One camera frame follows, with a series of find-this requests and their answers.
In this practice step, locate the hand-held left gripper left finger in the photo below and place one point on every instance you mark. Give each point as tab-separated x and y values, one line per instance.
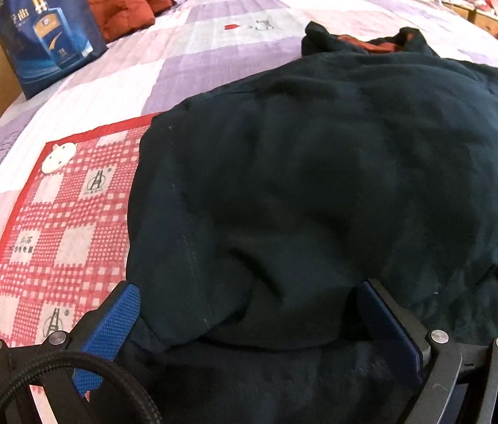
107	335

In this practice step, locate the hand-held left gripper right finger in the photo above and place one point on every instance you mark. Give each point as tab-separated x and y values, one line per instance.
386	331

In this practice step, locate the navy padded coat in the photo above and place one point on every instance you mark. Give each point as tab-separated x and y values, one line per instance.
319	163

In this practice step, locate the red checkered mat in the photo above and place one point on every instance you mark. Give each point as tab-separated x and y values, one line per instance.
54	229

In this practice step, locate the bed with patchwork sheet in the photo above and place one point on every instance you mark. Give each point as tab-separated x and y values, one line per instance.
213	53

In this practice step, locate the blue gift bag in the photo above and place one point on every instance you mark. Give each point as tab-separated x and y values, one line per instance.
54	31

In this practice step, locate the wooden nightstand with drawers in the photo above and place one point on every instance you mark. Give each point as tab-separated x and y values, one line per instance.
483	20

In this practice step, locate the red quilted cushion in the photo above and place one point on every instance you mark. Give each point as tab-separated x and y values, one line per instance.
116	0

